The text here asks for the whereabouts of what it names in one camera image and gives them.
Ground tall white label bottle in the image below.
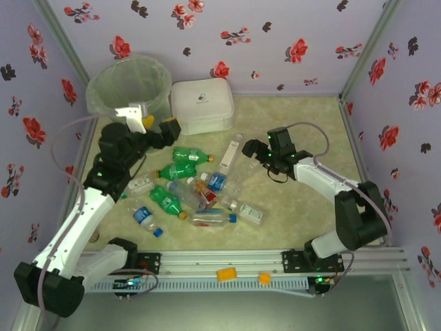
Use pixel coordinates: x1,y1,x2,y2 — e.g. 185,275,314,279
219,134,245,170

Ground green plastic bottle orange cap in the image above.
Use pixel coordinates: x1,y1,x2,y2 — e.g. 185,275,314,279
171,146,215,165
149,184,189,221
152,163,201,182

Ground clear bottle green cap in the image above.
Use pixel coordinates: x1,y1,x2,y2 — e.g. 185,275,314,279
120,173,155,200

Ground white green label bottle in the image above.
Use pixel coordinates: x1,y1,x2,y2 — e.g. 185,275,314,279
219,197,267,224

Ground clear bottle white cap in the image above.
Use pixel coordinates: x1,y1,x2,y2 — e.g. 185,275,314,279
166,179,207,212

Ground red orange label bottle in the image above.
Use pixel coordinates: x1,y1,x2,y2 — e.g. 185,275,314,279
187,177,220,208

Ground grey translucent plastic bin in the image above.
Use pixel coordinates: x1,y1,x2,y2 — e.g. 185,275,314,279
85,52,175,139

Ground white square case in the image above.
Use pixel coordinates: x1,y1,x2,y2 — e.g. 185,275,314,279
170,77,236,137

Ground large yellow block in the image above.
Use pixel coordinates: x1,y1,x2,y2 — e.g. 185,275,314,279
216,267,238,283

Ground right controller circuit board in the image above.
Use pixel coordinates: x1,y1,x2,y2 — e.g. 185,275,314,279
308,274,338,298

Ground controller circuit board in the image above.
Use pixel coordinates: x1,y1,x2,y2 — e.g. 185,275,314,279
112,277,147,301
308,274,338,298

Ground left controller circuit board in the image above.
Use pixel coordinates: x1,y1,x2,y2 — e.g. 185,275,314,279
112,277,147,301

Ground grey metal panel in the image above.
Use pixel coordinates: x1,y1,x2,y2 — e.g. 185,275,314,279
82,292,409,331

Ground thin black right gripper cable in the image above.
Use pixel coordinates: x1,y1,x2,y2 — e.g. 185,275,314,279
267,168,289,184

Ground aluminium side rail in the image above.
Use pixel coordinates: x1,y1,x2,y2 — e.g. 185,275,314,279
337,96,392,248
65,115,99,183

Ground grey left arm cable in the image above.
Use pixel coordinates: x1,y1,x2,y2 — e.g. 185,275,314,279
37,115,160,331

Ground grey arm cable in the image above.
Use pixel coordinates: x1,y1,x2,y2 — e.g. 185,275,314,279
37,115,160,331
286,122,393,298

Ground grey right arm cable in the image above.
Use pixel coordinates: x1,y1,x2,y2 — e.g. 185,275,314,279
286,122,393,298

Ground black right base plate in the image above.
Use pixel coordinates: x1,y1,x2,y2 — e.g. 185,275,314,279
281,249,345,274

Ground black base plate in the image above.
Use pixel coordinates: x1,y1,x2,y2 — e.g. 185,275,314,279
281,249,345,274
136,252,162,276

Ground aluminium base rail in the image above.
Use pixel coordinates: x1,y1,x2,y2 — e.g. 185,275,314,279
79,248,411,277

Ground aluminium frame post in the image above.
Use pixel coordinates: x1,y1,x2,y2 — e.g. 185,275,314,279
32,0,91,87
339,0,404,101

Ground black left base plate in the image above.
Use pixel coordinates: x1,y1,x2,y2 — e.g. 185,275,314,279
136,252,162,276

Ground white slotted cable duct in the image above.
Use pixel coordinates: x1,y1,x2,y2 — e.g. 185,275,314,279
84,278,310,294

